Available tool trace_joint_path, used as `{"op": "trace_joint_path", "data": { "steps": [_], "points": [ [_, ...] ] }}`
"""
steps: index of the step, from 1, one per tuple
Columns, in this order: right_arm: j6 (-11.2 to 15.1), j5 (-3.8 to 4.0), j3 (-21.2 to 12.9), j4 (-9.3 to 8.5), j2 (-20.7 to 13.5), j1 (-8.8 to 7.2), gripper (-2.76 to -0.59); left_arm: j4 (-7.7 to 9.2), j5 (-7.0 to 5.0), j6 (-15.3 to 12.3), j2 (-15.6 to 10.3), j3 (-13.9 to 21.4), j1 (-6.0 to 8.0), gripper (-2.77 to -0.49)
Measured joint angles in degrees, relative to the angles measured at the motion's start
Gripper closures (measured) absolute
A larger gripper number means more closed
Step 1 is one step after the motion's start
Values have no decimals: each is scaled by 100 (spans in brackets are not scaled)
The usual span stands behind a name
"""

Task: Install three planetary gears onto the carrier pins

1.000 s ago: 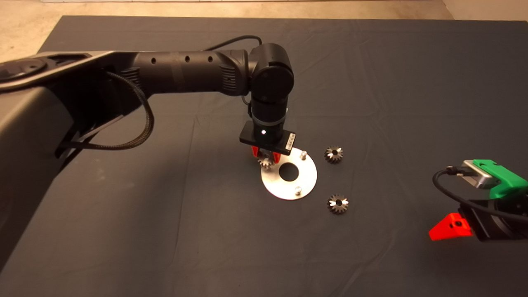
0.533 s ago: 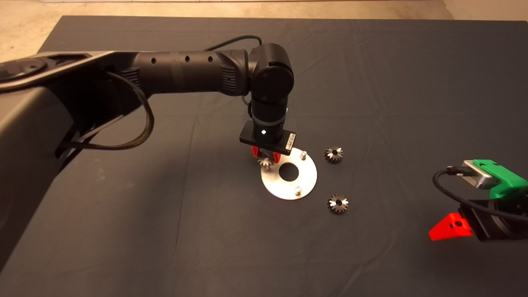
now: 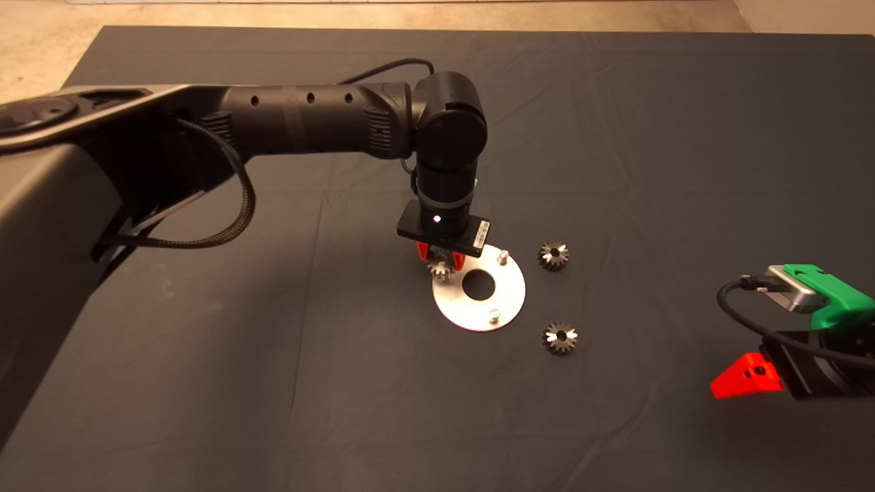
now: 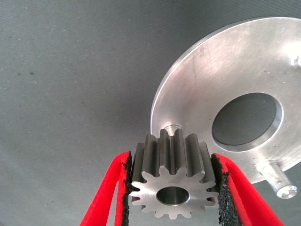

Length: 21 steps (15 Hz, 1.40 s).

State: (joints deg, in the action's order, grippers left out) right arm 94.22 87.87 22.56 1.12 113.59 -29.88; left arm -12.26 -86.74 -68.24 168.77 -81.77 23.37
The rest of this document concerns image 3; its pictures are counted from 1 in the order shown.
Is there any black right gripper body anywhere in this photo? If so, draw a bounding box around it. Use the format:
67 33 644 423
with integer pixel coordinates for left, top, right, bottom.
760 321 875 402

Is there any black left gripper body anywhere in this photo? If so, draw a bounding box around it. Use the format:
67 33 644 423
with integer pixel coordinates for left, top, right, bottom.
396 198 492 259

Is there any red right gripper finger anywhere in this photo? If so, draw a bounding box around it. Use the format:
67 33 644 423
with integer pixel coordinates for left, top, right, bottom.
710 353 784 400

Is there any round metal carrier plate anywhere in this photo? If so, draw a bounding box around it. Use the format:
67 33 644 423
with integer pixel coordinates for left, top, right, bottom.
432 245 527 333

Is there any dark grey table cloth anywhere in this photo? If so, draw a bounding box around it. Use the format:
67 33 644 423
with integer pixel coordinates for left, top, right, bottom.
0 25 875 492

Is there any green right camera mount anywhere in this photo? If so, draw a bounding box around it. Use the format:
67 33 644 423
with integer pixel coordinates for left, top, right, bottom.
783 264 875 332

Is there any silver right camera box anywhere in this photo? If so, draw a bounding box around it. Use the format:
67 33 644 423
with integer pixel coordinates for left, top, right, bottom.
764 265 820 314

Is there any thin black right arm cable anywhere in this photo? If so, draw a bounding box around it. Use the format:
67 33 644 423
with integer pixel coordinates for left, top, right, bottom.
716 275 875 373

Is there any braided black cable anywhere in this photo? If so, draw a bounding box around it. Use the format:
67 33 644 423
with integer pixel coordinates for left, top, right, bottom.
92 118 257 250

